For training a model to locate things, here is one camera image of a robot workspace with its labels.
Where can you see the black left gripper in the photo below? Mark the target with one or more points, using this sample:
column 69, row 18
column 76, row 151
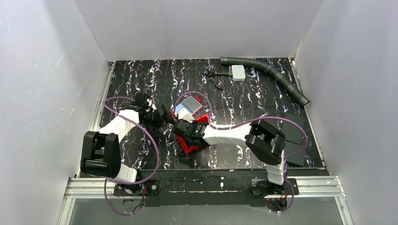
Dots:
column 160, row 115

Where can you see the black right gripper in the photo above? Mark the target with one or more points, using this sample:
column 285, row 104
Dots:
column 180, row 127

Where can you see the red plastic bin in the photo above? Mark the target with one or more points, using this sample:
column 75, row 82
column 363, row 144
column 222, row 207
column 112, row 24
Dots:
column 189, row 146

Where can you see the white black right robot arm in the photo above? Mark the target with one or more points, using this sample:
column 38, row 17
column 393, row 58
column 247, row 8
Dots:
column 265, row 141

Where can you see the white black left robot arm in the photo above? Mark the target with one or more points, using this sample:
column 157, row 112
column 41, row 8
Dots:
column 101, row 156

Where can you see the upper black card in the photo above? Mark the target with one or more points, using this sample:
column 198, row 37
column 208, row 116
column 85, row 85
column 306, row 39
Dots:
column 292, row 133

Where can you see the black grey pliers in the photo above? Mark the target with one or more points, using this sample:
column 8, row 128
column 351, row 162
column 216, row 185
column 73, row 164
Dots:
column 212, row 75

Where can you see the white rectangular box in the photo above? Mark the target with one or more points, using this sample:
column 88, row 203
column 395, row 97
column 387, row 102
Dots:
column 238, row 73

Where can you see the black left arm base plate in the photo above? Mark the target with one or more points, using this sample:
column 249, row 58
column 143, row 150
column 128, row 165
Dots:
column 148, row 188

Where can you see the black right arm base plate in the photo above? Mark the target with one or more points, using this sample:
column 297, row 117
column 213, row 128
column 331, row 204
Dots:
column 262, row 187

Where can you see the aluminium frame rail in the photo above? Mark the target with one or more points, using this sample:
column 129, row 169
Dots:
column 210, row 186

